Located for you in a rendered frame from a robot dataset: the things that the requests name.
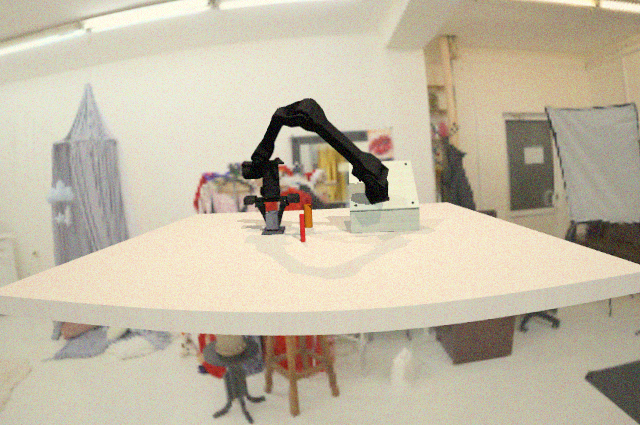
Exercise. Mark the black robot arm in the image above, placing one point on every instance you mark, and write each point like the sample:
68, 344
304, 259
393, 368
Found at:
309, 116

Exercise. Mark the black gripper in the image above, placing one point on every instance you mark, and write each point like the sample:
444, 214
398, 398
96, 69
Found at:
271, 189

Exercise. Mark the dark red peg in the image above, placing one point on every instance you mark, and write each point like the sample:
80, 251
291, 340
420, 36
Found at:
302, 227

